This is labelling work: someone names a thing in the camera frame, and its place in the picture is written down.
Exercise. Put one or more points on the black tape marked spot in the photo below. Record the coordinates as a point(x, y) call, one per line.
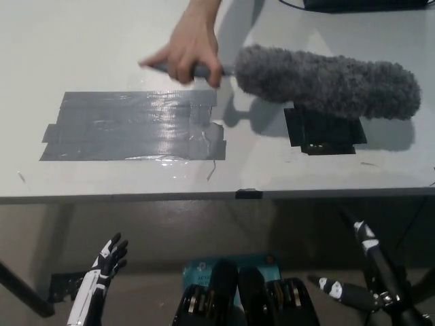
point(326, 136)

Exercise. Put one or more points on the grey duct tape patch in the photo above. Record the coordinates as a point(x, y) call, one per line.
point(129, 129)

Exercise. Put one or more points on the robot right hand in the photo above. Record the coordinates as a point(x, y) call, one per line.
point(382, 299)

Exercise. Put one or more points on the person's bare hand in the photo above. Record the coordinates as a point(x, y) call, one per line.
point(190, 51)

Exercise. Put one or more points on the grey fluffy duster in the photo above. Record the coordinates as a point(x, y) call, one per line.
point(323, 81)

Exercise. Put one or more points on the black table leg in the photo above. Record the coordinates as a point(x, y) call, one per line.
point(23, 288)

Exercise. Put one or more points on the small black table clip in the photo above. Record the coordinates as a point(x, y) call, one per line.
point(249, 194)

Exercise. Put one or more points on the black device on desk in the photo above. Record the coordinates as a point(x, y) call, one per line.
point(367, 5)

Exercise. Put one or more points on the teal cardboard box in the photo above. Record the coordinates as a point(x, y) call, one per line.
point(197, 271)

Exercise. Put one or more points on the thin tape strand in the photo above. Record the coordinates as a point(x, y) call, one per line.
point(211, 171)

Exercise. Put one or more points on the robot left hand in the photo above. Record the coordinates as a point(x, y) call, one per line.
point(91, 285)

